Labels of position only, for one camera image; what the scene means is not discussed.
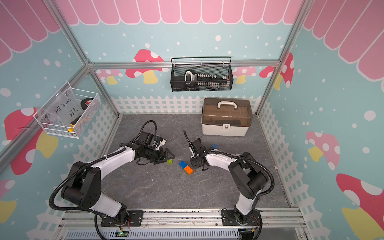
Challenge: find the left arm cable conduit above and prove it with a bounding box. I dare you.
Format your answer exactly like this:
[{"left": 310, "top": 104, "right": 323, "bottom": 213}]
[{"left": 48, "top": 120, "right": 157, "bottom": 212}]

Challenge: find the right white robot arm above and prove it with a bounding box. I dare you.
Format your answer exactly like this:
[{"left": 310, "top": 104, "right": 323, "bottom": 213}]
[{"left": 190, "top": 150, "right": 275, "bottom": 218}]

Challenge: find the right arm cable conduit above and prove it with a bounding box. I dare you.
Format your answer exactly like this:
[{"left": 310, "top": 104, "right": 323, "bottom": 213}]
[{"left": 183, "top": 130, "right": 275, "bottom": 199}]

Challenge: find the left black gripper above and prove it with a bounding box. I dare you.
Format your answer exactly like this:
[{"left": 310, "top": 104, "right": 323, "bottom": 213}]
[{"left": 143, "top": 146, "right": 175, "bottom": 165}]

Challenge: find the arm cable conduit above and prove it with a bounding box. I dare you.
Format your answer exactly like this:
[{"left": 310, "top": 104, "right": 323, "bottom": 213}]
[
  {"left": 48, "top": 120, "right": 157, "bottom": 212},
  {"left": 183, "top": 130, "right": 275, "bottom": 199}
]

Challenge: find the white toolbox brown lid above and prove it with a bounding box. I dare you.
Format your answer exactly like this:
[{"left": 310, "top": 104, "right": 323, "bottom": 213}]
[{"left": 201, "top": 98, "right": 253, "bottom": 137}]

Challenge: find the orange lego brick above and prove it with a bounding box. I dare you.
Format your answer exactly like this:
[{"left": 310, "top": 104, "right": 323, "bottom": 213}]
[{"left": 184, "top": 166, "right": 194, "bottom": 175}]

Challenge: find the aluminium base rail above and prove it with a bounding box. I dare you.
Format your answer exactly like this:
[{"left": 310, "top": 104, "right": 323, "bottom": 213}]
[{"left": 53, "top": 208, "right": 311, "bottom": 240}]

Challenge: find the yellow black utility knife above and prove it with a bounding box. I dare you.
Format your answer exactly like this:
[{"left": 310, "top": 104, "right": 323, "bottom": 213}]
[{"left": 68, "top": 116, "right": 81, "bottom": 133}]

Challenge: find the socket wrench set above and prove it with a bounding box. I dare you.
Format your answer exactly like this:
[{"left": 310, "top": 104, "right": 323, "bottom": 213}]
[{"left": 184, "top": 71, "right": 231, "bottom": 91}]

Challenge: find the black wire mesh basket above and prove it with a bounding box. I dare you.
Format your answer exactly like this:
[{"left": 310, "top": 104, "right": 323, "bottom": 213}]
[{"left": 170, "top": 57, "right": 234, "bottom": 92}]

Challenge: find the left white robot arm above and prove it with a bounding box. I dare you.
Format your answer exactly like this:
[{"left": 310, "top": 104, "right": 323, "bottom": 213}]
[{"left": 58, "top": 144, "right": 175, "bottom": 219}]

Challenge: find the black tape roll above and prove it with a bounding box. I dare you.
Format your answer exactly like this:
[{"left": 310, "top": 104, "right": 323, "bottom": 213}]
[{"left": 81, "top": 98, "right": 94, "bottom": 110}]

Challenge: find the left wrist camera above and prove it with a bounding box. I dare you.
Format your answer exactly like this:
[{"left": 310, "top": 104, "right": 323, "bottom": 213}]
[{"left": 139, "top": 132, "right": 161, "bottom": 149}]

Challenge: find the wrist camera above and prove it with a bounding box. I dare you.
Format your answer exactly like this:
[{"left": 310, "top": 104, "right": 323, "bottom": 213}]
[
  {"left": 139, "top": 132, "right": 161, "bottom": 149},
  {"left": 192, "top": 138, "right": 207, "bottom": 155}
]

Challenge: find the clear plastic wall bin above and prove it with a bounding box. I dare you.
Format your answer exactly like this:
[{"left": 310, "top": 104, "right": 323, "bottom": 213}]
[{"left": 33, "top": 82, "right": 101, "bottom": 139}]

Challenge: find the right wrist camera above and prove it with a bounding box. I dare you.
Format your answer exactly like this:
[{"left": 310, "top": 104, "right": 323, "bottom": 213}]
[{"left": 192, "top": 138, "right": 207, "bottom": 155}]

